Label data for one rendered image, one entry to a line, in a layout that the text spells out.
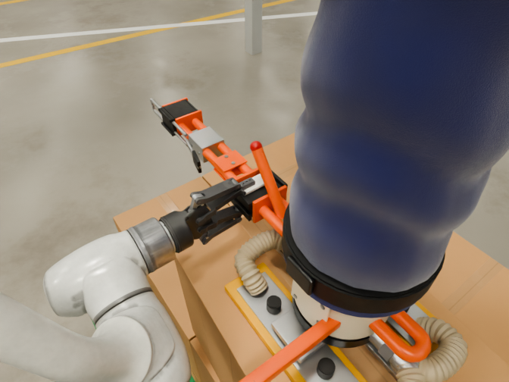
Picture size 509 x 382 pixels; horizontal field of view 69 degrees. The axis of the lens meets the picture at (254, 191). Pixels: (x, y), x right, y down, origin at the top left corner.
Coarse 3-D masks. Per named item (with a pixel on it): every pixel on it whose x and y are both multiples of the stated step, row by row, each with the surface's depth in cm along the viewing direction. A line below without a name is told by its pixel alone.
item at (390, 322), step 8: (416, 304) 71; (408, 312) 69; (416, 312) 69; (424, 312) 69; (392, 320) 68; (392, 328) 67; (400, 328) 67; (400, 336) 66; (408, 336) 66; (408, 344) 65; (432, 344) 65
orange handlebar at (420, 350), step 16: (224, 144) 87; (208, 160) 84; (224, 160) 82; (240, 160) 82; (224, 176) 80; (272, 224) 70; (320, 320) 56; (400, 320) 56; (304, 336) 54; (320, 336) 54; (384, 336) 54; (416, 336) 55; (288, 352) 52; (304, 352) 53; (400, 352) 53; (416, 352) 52; (256, 368) 51; (272, 368) 51
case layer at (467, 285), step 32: (288, 160) 166; (288, 192) 152; (128, 224) 139; (448, 256) 129; (480, 256) 129; (160, 288) 120; (448, 288) 120; (480, 288) 120; (480, 320) 112; (192, 352) 115
